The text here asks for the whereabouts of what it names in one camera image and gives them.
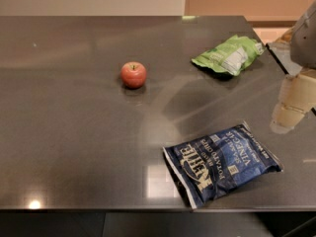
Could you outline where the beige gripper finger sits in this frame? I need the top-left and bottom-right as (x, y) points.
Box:
(271, 68), (316, 134)
(276, 28), (293, 43)

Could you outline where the blue Kettle chip bag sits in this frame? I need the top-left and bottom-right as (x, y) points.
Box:
(163, 122), (282, 209)

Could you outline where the green chip bag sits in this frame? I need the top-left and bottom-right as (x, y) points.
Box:
(192, 35), (265, 76)

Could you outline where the red apple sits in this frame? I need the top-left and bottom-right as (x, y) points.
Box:
(120, 61), (147, 89)

